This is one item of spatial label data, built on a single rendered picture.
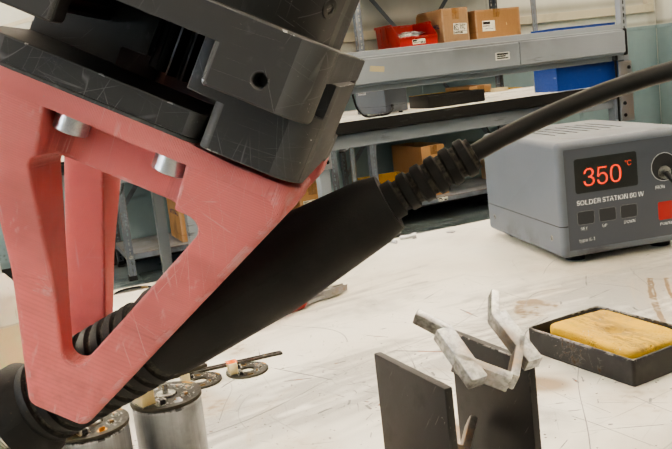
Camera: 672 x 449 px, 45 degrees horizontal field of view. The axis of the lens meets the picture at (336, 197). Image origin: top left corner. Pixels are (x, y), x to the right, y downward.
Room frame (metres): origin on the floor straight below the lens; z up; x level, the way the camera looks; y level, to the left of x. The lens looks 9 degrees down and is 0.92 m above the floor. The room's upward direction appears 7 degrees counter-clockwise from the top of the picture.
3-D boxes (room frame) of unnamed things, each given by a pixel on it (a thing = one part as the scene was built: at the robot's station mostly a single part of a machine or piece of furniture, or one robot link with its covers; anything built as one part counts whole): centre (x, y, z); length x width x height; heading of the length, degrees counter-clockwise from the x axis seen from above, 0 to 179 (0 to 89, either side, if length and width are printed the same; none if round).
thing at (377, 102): (3.01, -0.21, 0.80); 0.15 x 0.12 x 0.10; 41
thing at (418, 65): (2.99, -0.58, 0.90); 1.30 x 0.06 x 0.12; 112
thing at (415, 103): (3.14, -0.46, 0.77); 0.24 x 0.16 x 0.04; 111
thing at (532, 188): (0.70, -0.21, 0.80); 0.15 x 0.12 x 0.10; 11
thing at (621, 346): (0.42, -0.14, 0.76); 0.07 x 0.05 x 0.02; 28
